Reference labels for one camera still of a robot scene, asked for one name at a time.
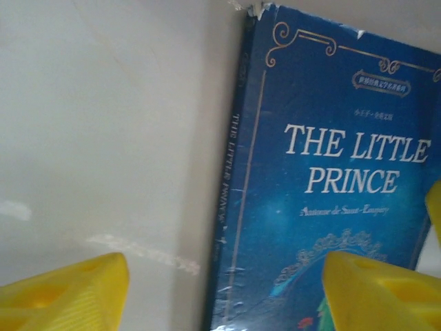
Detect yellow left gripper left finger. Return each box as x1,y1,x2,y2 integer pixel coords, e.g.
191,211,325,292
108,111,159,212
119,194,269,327
0,252,130,331

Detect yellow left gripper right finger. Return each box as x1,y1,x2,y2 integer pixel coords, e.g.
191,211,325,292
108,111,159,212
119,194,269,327
322,250,441,331

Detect blue Little Prince book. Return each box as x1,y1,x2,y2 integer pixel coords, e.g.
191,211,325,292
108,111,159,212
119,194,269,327
201,3,441,331

